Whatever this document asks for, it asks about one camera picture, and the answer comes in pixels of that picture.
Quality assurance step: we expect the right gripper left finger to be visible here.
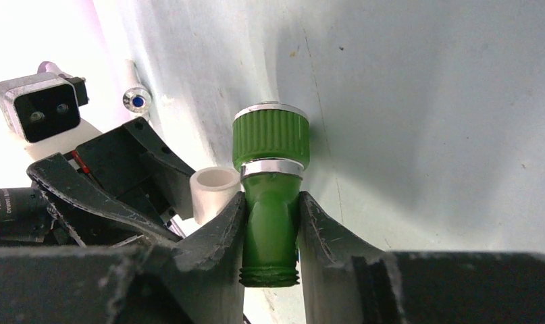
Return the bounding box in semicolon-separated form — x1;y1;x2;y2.
142;192;248;323

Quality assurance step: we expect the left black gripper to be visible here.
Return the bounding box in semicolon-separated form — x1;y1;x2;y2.
26;117;194;246

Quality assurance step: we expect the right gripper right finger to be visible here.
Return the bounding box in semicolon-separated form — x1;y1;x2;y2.
299;192;393;323

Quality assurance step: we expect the white elbow fitting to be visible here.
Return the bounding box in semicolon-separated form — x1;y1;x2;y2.
189;167;241;226

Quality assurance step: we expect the green plastic faucet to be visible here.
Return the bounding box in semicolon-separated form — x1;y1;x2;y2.
232;101;311;288

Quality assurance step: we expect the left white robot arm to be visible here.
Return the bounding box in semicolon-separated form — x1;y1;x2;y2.
0;117;194;247

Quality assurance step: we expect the white plastic faucet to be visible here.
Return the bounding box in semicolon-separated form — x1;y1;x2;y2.
121;59;153;115

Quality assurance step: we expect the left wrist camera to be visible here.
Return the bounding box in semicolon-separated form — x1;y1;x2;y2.
0;72;88;143

